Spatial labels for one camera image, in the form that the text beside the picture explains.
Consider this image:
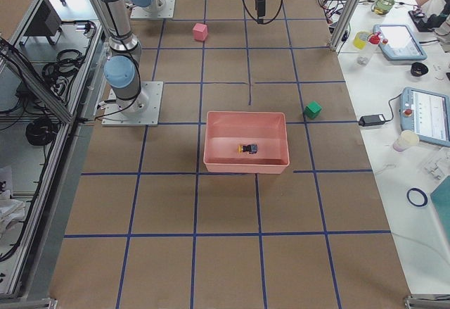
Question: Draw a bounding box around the yellow push button switch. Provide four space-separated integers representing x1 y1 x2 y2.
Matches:
238 144 258 155

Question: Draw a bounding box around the pink cube centre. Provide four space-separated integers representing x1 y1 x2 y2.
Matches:
192 23 208 42

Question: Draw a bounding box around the yellow tape roll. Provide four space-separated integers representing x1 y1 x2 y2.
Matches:
352 31 371 50

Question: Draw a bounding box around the green cube near bin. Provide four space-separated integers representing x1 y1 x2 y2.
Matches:
303 101 323 120

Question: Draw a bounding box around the squeeze bottle red cap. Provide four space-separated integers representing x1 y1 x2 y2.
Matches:
356 31 382 65

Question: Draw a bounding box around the pink plastic bin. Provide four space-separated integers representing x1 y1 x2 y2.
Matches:
203 111 290 174

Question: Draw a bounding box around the teach pendant far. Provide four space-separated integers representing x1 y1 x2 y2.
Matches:
373 24 428 61

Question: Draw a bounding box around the teach pendant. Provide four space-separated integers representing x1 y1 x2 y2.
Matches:
399 87 449 147
373 24 428 61

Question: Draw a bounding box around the black power adapter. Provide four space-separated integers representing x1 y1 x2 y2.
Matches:
358 114 387 127

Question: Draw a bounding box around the black round cap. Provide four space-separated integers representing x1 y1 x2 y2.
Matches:
410 62 429 77

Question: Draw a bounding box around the white paper cup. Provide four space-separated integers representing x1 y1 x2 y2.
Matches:
392 130 420 152

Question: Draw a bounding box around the teach pendant near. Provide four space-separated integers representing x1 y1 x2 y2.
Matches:
399 87 449 147

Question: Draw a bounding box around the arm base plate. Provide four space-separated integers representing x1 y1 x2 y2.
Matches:
101 82 164 127
130 0 176 20

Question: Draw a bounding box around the aluminium frame post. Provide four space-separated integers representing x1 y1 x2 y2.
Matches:
328 0 359 51

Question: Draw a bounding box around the blue tape ring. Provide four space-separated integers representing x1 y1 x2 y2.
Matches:
406 188 429 208

